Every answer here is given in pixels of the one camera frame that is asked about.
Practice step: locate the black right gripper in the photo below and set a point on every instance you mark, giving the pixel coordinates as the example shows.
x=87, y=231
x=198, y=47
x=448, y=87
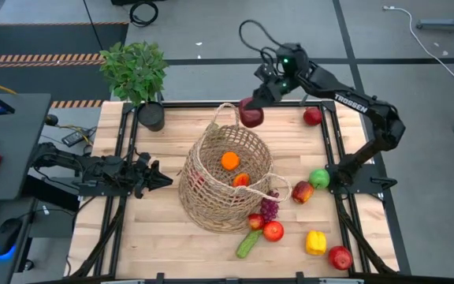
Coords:
x=280, y=87

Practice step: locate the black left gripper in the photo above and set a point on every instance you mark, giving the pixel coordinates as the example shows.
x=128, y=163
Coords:
x=142, y=173

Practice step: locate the dark maroon apple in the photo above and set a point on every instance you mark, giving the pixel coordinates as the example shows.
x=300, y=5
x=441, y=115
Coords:
x=250, y=117

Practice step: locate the deep red apple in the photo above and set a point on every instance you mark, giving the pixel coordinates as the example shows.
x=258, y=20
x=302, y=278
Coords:
x=313, y=116

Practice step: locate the orange fruit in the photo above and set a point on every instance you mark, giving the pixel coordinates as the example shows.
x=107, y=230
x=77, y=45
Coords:
x=230, y=161

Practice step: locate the red orange mango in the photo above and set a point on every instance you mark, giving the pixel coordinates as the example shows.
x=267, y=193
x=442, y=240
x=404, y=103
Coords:
x=241, y=180

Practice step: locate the green apple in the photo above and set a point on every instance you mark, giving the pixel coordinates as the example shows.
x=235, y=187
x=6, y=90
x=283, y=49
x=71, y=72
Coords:
x=319, y=178

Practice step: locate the red yellow apple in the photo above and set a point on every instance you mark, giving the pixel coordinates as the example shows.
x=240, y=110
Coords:
x=256, y=221

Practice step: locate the green cucumber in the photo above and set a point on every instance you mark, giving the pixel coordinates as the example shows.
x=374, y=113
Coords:
x=248, y=244

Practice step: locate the yellow bell pepper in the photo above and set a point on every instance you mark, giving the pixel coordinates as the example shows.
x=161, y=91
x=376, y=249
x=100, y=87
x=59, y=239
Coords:
x=315, y=242

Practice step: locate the large red round fruit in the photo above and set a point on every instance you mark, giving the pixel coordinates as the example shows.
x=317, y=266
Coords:
x=340, y=258

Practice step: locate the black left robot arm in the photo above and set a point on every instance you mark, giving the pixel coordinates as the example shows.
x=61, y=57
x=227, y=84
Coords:
x=93, y=167

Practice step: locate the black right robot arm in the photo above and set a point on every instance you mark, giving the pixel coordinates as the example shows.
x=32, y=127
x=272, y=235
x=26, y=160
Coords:
x=329, y=84

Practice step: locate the black power adapter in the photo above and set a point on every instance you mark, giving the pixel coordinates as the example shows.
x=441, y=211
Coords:
x=76, y=137

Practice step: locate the black equipment box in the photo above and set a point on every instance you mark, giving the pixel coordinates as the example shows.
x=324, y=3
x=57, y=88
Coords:
x=53, y=197

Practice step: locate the purple grape bunch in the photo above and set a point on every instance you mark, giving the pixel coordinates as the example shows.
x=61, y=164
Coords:
x=269, y=207

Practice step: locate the green plant in black pot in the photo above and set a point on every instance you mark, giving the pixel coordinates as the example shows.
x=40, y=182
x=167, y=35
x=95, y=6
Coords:
x=134, y=73

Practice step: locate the orange black hazard tape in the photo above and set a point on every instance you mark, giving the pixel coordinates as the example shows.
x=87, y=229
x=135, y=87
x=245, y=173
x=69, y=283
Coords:
x=34, y=59
x=77, y=104

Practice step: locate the black round object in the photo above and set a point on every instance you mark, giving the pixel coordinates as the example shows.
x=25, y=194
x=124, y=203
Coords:
x=51, y=119

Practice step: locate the dark grey desk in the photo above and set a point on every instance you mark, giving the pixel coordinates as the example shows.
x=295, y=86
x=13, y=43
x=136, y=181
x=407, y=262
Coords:
x=18, y=138

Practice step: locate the black computer mouse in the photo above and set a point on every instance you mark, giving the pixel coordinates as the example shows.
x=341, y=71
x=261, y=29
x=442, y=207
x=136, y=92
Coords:
x=6, y=236

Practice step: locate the black floor mat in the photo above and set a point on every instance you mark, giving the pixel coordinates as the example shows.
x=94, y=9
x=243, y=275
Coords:
x=53, y=39

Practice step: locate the grey furniture leg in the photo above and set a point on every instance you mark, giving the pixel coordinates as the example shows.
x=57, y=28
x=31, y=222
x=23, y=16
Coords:
x=447, y=26

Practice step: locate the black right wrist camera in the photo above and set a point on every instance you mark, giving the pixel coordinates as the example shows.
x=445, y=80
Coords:
x=266, y=72

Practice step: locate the black aluminium table frame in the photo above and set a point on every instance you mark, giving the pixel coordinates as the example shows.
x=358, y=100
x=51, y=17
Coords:
x=195, y=104

